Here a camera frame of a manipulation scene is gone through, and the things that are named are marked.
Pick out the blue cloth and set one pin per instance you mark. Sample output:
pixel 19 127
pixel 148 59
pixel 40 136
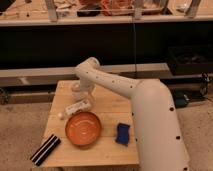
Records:
pixel 122 136

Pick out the wooden table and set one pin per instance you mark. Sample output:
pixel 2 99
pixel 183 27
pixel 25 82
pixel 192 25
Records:
pixel 111 109

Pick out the black box right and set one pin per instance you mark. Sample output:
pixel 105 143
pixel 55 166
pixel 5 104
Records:
pixel 189 60

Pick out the long background workbench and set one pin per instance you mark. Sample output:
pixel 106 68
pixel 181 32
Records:
pixel 83 12

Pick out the white tube bottle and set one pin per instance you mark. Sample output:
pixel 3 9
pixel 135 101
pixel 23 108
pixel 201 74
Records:
pixel 83 105

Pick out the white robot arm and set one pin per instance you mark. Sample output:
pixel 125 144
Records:
pixel 159 140

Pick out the orange bowl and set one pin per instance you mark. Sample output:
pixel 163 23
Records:
pixel 83 128

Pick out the low grey shelf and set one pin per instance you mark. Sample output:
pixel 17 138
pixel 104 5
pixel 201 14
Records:
pixel 48 76

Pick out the white ceramic cup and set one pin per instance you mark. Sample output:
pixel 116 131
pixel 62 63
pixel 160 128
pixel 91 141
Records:
pixel 78 93

